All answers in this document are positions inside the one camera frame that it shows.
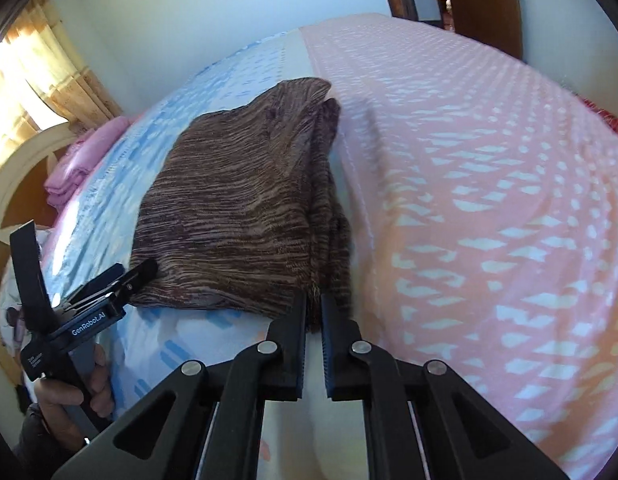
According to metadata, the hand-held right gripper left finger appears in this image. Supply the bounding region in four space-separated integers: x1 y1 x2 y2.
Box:
51 292 310 480

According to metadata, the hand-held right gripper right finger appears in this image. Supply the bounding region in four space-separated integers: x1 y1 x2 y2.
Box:
321 294 572 480

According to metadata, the pink patterned bedsheet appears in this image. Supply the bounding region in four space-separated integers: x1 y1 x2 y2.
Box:
299 12 618 480

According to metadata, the person's left hand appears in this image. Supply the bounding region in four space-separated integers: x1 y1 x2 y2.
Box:
39 346 114 456

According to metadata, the cream wooden headboard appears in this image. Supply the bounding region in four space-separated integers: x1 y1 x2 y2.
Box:
0 122 84 386

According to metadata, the brown wooden door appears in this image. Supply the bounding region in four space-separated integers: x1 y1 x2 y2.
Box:
441 0 524 61

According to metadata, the folded pink quilt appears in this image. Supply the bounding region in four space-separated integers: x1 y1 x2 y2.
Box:
44 116 130 208

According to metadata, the yellow patterned curtain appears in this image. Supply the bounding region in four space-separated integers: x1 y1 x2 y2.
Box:
0 2 122 181

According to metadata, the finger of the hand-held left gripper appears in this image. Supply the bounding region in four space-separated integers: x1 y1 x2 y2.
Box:
106 258 158 303
69 264 126 307

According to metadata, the person's left forearm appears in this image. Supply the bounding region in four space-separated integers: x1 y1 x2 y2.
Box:
16 402 84 480

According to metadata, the red patterned cloth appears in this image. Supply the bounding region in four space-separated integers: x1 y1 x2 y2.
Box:
579 95 618 141

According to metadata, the blue polka-dot printed blanket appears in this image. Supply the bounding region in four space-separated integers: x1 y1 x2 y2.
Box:
39 30 374 480

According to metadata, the brown striped knit sweater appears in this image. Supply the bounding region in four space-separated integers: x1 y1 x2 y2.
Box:
129 77 352 333

